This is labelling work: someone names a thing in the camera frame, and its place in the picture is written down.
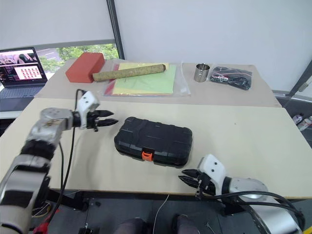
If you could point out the stainless steel cup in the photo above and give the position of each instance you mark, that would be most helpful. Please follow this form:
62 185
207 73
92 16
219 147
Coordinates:
201 73

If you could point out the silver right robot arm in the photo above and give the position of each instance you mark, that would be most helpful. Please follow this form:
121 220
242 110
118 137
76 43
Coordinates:
246 186

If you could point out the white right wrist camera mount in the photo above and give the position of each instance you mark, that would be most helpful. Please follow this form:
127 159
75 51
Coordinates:
214 168

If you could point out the small plastic bottle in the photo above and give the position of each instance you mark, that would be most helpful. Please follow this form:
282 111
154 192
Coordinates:
306 123
298 119

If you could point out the dark metal frame bar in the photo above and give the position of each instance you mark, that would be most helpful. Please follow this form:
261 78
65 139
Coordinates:
296 89

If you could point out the open laptop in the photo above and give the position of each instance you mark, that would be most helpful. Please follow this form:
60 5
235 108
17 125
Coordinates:
22 70

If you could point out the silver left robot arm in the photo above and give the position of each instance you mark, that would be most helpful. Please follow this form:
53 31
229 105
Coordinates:
48 122

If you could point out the yellow paper sheet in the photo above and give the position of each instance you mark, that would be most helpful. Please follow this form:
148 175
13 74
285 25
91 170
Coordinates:
126 66

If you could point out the black plastic tool case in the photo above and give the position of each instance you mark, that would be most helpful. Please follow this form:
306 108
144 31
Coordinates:
156 136

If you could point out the dark window frame post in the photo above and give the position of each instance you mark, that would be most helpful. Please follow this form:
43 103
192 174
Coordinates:
117 29

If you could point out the dark rounded shape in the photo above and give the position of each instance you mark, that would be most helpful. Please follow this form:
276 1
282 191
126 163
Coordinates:
184 224
131 226

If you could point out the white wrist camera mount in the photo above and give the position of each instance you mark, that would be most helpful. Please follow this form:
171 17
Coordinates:
87 101
214 168

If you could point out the black table frame bracket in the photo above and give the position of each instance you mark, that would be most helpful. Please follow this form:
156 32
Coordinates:
232 208
68 198

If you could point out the red clip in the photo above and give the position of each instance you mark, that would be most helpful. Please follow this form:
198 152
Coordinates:
41 228

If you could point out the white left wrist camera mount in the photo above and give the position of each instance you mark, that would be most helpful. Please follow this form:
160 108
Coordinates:
87 101

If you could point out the red paper sheet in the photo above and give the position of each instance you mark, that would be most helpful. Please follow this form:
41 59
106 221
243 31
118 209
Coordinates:
109 89

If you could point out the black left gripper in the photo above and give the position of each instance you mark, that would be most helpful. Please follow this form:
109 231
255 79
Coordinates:
93 122

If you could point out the brown rolled mat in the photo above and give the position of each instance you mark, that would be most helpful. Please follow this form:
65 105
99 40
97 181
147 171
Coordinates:
129 72

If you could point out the red rectangular block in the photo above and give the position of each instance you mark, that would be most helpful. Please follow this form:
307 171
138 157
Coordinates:
83 65

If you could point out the clear plastic bag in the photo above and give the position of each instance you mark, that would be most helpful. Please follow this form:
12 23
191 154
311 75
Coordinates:
181 83

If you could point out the green paper sheet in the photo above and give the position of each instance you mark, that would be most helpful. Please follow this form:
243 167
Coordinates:
151 83

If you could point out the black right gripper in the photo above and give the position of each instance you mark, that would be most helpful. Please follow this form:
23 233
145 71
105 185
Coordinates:
206 182

